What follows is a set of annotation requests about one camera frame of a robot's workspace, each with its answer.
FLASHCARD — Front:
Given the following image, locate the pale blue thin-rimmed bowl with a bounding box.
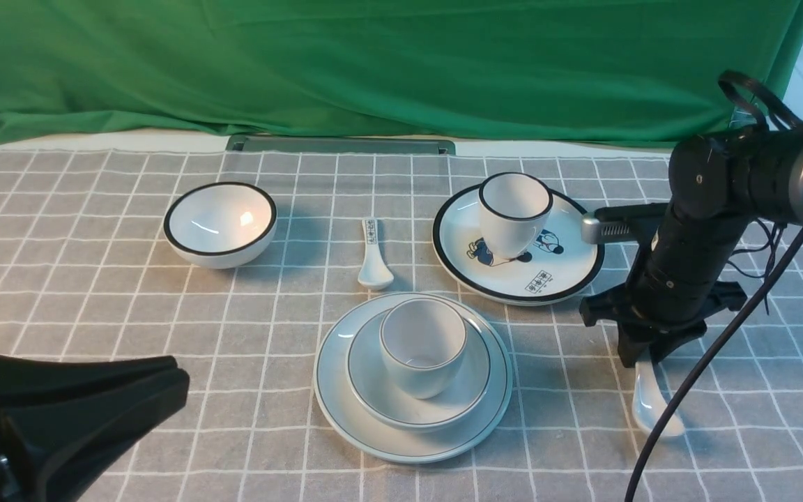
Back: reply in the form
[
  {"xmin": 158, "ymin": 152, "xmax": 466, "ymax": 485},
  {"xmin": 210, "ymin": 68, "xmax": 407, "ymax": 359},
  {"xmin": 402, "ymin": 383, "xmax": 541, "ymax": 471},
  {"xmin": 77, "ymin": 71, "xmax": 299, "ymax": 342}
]
[{"xmin": 346, "ymin": 311, "xmax": 496, "ymax": 432}]

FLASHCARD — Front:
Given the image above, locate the black rimmed white cup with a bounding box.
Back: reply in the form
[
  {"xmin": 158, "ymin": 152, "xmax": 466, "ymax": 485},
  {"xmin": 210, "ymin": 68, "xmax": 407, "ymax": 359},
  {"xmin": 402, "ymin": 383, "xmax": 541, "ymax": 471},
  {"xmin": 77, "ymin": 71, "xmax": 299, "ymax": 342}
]
[{"xmin": 477, "ymin": 172, "xmax": 554, "ymax": 261}]

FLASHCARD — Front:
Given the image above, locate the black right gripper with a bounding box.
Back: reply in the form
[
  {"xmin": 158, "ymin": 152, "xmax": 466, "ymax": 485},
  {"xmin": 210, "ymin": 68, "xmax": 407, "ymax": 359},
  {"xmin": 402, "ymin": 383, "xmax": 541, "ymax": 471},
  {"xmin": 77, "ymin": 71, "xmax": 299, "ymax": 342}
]
[{"xmin": 579, "ymin": 279, "xmax": 748, "ymax": 368}]

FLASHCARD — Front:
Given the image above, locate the pale blue cup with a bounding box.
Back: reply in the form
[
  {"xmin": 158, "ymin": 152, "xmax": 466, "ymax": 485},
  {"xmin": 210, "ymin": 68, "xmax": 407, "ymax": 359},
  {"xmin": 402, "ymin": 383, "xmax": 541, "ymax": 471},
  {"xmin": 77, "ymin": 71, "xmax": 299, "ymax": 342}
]
[{"xmin": 379, "ymin": 298, "xmax": 468, "ymax": 400}]

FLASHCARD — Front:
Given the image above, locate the black rimmed illustrated plate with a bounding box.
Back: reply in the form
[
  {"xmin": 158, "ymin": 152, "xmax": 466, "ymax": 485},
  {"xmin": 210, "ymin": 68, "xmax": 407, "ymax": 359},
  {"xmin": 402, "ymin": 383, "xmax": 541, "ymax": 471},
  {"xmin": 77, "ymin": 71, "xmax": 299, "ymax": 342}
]
[{"xmin": 432, "ymin": 185, "xmax": 605, "ymax": 306}]

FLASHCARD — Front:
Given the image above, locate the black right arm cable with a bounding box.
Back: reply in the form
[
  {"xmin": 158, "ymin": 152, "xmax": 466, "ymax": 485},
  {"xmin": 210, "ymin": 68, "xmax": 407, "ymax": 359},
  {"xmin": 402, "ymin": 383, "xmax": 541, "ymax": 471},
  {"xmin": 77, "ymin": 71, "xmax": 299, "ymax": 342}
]
[{"xmin": 625, "ymin": 70, "xmax": 803, "ymax": 502}]

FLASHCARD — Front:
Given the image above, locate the black rimmed white bowl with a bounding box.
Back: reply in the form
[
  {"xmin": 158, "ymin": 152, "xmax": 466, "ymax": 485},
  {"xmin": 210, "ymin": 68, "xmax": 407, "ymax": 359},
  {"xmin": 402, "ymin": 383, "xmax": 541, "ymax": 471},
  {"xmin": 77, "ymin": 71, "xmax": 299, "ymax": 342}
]
[{"xmin": 162, "ymin": 181, "xmax": 278, "ymax": 269}]

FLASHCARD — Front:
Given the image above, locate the white spoon with characters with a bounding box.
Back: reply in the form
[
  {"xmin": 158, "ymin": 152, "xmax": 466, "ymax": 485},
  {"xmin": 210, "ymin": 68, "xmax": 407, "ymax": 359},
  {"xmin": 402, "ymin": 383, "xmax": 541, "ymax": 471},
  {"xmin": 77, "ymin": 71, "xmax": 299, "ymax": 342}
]
[{"xmin": 358, "ymin": 218, "xmax": 395, "ymax": 290}]

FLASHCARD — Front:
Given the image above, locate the pale blue large plate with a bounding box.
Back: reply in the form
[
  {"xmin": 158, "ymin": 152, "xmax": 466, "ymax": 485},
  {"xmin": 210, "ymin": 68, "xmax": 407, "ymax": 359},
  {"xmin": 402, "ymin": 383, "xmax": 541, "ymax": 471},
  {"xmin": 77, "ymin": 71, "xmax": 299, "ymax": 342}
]
[{"xmin": 313, "ymin": 293, "xmax": 513, "ymax": 464}]

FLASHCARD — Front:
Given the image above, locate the green backdrop cloth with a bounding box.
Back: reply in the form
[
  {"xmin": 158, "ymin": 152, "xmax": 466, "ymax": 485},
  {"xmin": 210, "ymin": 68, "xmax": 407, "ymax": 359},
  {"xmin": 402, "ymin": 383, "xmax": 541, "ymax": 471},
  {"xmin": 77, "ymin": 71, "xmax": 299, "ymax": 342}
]
[{"xmin": 0, "ymin": 1, "xmax": 803, "ymax": 146}]

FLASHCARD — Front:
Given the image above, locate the plain white ceramic spoon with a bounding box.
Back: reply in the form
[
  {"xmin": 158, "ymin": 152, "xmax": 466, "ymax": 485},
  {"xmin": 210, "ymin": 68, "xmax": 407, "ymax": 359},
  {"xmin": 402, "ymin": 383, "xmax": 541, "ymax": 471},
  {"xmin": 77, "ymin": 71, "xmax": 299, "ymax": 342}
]
[{"xmin": 631, "ymin": 350, "xmax": 667, "ymax": 435}]

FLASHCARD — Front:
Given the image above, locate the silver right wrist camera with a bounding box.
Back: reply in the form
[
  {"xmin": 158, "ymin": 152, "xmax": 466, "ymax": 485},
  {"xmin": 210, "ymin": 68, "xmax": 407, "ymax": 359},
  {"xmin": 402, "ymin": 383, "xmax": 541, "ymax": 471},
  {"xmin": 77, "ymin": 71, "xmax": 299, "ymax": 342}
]
[{"xmin": 581, "ymin": 202, "xmax": 667, "ymax": 245}]

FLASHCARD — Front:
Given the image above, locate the grey checked tablecloth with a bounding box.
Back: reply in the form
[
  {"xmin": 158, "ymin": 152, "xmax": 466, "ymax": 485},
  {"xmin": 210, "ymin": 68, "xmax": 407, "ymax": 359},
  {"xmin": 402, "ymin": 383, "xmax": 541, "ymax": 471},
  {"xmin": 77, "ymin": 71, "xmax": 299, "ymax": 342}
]
[{"xmin": 0, "ymin": 151, "xmax": 803, "ymax": 501}]

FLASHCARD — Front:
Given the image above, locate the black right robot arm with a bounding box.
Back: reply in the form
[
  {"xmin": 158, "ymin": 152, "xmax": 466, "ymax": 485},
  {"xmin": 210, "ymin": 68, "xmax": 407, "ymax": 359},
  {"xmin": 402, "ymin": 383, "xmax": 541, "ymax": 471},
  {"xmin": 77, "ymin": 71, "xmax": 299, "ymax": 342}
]
[{"xmin": 579, "ymin": 123, "xmax": 803, "ymax": 367}]

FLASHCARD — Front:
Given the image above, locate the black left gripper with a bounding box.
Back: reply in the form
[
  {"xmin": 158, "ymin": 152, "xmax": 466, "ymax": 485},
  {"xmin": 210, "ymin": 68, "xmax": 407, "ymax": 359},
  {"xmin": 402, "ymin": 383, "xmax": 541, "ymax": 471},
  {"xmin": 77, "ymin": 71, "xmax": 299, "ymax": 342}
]
[{"xmin": 0, "ymin": 355, "xmax": 190, "ymax": 501}]

